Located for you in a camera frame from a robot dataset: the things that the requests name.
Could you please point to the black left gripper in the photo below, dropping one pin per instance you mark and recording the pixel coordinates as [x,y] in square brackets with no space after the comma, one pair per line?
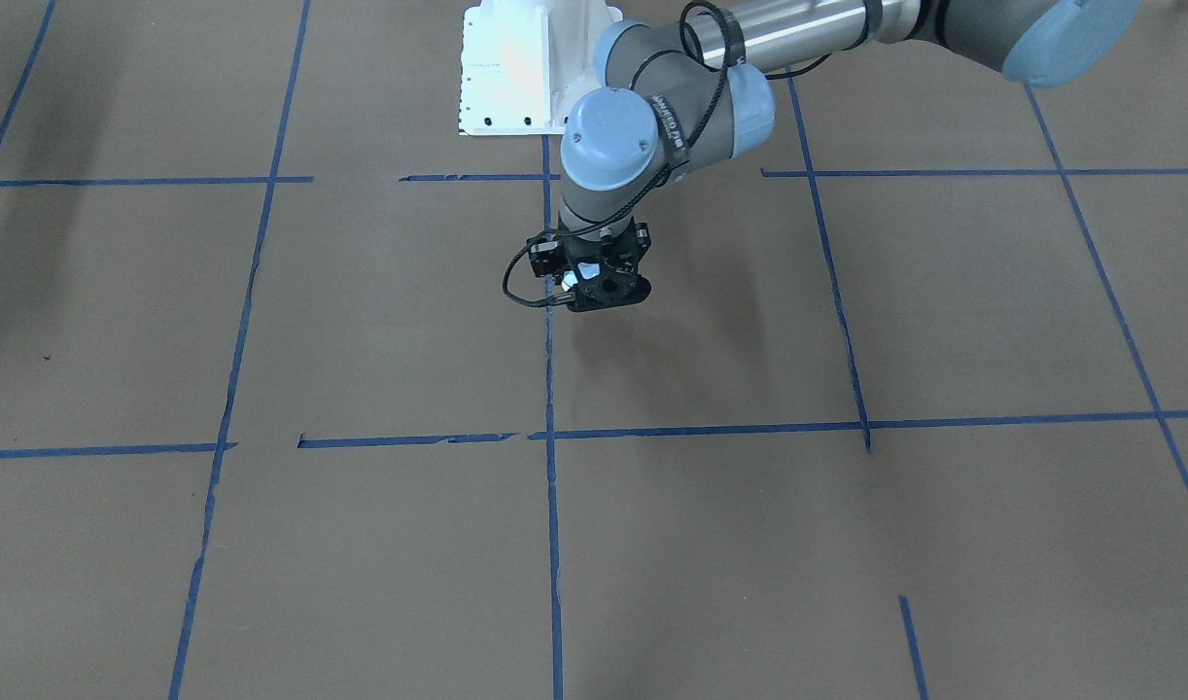
[542,253]

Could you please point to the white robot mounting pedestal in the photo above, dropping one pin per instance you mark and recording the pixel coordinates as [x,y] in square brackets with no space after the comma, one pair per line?
[525,64]

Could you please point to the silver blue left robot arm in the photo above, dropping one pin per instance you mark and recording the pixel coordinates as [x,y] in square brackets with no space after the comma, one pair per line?
[677,98]

